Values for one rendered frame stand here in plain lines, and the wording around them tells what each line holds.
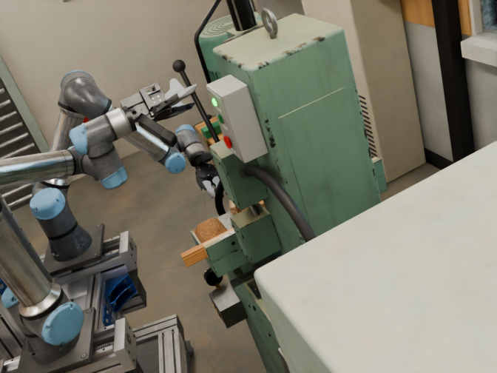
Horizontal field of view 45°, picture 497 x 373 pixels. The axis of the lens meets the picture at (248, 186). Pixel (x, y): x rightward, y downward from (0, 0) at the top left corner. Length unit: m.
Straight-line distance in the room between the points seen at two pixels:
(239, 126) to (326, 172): 0.23
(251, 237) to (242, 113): 0.42
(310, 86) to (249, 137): 0.16
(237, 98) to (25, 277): 0.71
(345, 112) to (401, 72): 2.01
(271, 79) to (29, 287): 0.80
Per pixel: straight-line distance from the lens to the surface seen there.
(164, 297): 3.20
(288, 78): 1.20
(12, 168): 1.65
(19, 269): 1.55
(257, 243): 1.54
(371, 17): 3.11
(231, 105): 1.20
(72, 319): 1.64
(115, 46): 4.64
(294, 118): 1.23
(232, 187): 1.39
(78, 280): 2.27
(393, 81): 3.28
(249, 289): 1.75
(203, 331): 2.90
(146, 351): 2.64
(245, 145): 1.24
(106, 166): 1.63
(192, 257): 1.75
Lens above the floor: 1.91
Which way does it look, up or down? 30 degrees down
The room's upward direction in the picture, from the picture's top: 19 degrees counter-clockwise
